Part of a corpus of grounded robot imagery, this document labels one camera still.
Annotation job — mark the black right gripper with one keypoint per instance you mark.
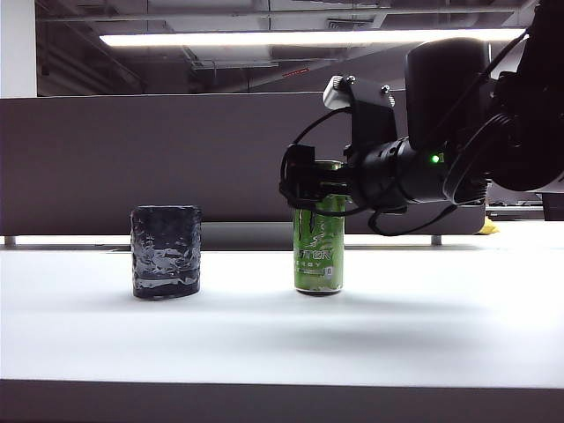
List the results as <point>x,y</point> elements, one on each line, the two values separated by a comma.
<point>383,176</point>

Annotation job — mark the green energy drink can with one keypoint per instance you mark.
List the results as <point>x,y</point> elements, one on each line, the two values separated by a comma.
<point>317,260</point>

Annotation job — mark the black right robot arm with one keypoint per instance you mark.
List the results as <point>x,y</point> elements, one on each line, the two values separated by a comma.
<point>440,88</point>

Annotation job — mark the dark textured glass cup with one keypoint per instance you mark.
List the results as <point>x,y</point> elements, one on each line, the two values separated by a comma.
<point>166,255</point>

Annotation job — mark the red ceiling strip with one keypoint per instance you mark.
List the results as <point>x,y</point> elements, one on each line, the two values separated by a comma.
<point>294,72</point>

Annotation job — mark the dark grey desk divider panel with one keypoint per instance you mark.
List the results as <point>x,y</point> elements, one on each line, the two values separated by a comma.
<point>176,158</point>

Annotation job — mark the long ceiling light strip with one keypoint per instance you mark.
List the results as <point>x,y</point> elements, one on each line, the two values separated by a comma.
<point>264,37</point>

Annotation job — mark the grey divider support foot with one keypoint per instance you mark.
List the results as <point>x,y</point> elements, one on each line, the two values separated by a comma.
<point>9,240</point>
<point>436,240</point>

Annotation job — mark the ceiling air vent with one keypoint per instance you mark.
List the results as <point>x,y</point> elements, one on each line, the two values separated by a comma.
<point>350,23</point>

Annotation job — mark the small yellow object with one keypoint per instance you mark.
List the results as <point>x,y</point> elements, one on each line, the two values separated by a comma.
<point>489,227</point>

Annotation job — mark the grey background desk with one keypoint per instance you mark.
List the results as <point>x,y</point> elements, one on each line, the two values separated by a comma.
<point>513,209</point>

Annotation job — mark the dark background cabinet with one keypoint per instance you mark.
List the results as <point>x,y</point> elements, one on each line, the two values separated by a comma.
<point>554,207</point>

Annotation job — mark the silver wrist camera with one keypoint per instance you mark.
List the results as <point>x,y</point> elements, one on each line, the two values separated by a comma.
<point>337,93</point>

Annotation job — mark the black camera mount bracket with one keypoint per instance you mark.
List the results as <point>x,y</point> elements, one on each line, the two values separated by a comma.
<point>372,119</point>

